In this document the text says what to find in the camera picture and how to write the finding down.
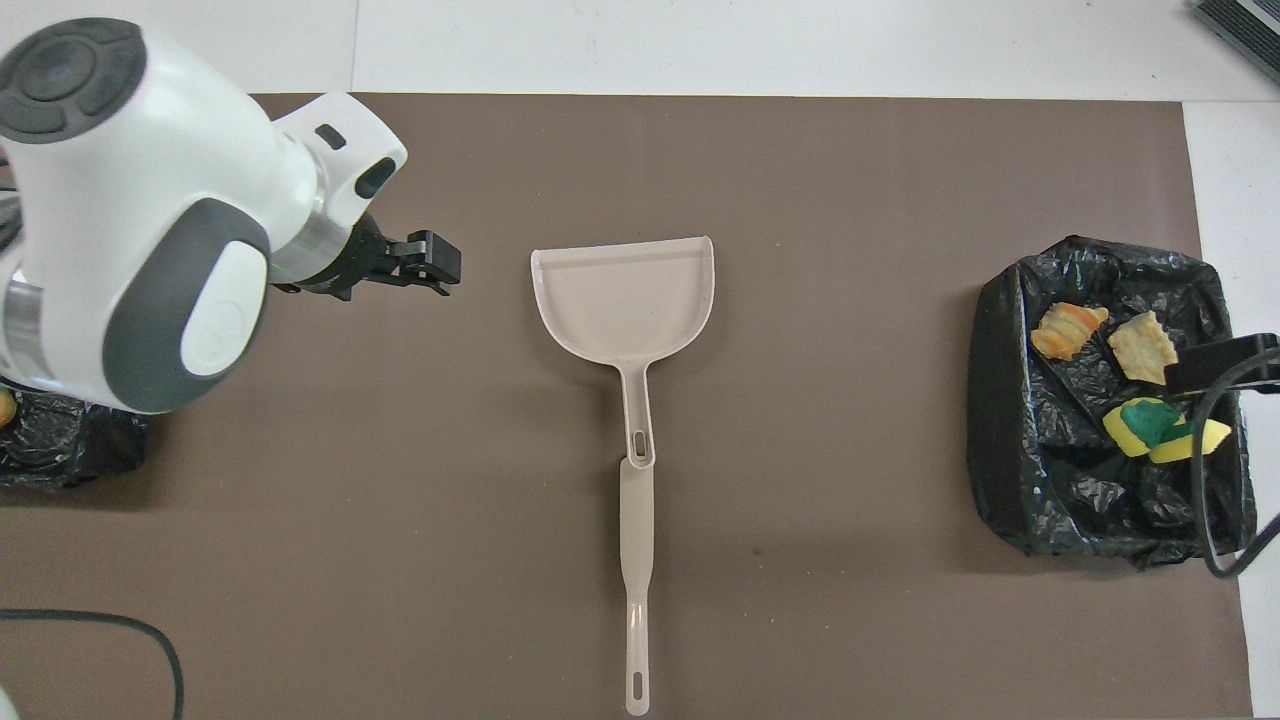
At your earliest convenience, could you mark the black bag bin pink spot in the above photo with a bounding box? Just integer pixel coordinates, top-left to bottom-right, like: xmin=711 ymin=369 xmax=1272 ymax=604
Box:
xmin=0 ymin=160 xmax=149 ymax=490

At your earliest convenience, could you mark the brown table mat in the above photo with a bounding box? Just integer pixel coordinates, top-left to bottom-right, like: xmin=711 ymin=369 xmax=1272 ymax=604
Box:
xmin=0 ymin=94 xmax=1253 ymax=720

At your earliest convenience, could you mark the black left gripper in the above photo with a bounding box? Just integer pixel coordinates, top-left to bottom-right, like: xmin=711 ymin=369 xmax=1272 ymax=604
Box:
xmin=272 ymin=210 xmax=463 ymax=302

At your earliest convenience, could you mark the yellow sponge piece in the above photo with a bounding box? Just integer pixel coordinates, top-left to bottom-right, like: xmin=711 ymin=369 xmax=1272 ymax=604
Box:
xmin=1103 ymin=397 xmax=1186 ymax=458
xmin=1150 ymin=417 xmax=1233 ymax=464

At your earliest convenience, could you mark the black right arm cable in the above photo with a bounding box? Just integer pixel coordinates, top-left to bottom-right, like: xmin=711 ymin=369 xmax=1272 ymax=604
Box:
xmin=1190 ymin=346 xmax=1280 ymax=580

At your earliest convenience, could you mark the dark grey ribbed panel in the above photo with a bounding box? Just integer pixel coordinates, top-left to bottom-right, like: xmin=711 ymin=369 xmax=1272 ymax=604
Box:
xmin=1192 ymin=0 xmax=1280 ymax=86

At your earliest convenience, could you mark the beige hand brush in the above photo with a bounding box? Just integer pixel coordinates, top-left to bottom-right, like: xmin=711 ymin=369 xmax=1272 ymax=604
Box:
xmin=618 ymin=455 xmax=657 ymax=717

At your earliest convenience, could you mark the orange striped croissant toy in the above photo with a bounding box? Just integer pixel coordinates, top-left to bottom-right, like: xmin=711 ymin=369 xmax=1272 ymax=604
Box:
xmin=1030 ymin=302 xmax=1111 ymax=362

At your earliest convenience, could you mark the black bag lined bin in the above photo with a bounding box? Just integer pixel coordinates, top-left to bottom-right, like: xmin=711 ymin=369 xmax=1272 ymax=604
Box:
xmin=966 ymin=235 xmax=1258 ymax=569

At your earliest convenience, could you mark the pale bread chunk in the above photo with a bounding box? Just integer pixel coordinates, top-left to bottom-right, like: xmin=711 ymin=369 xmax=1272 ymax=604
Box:
xmin=1107 ymin=310 xmax=1181 ymax=388

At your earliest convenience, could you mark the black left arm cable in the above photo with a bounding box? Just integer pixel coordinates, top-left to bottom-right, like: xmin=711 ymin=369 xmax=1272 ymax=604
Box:
xmin=0 ymin=608 xmax=187 ymax=720

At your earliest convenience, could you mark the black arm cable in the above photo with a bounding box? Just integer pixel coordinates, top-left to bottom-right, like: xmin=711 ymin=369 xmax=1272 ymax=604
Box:
xmin=1190 ymin=346 xmax=1280 ymax=580
xmin=0 ymin=608 xmax=187 ymax=720

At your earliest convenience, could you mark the beige plastic dustpan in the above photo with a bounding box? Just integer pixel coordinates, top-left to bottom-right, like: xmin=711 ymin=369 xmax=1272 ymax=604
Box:
xmin=530 ymin=236 xmax=716 ymax=470

